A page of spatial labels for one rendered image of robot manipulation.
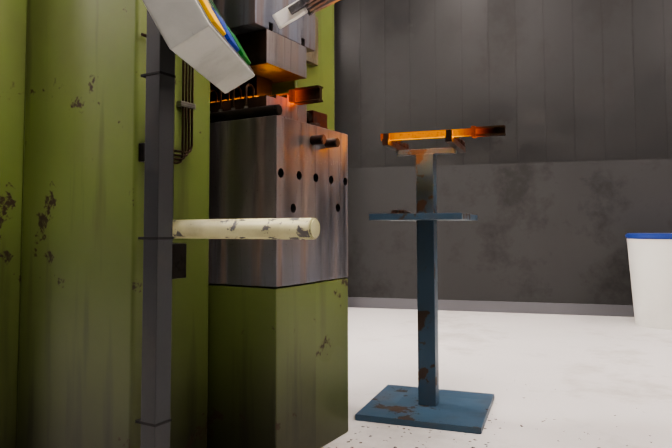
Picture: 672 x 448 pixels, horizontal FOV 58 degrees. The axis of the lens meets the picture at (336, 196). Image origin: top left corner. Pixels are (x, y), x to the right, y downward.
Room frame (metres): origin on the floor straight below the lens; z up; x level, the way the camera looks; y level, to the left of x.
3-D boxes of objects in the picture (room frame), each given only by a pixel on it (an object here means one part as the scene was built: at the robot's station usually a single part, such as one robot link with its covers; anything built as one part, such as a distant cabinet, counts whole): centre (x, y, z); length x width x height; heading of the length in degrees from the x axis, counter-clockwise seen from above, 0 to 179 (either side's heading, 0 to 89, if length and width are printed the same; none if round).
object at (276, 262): (1.86, 0.30, 0.69); 0.56 x 0.38 x 0.45; 60
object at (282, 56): (1.81, 0.32, 1.12); 0.42 x 0.20 x 0.10; 60
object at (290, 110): (1.81, 0.32, 0.96); 0.42 x 0.20 x 0.09; 60
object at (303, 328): (1.86, 0.30, 0.23); 0.56 x 0.38 x 0.47; 60
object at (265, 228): (1.36, 0.23, 0.62); 0.44 x 0.05 x 0.05; 60
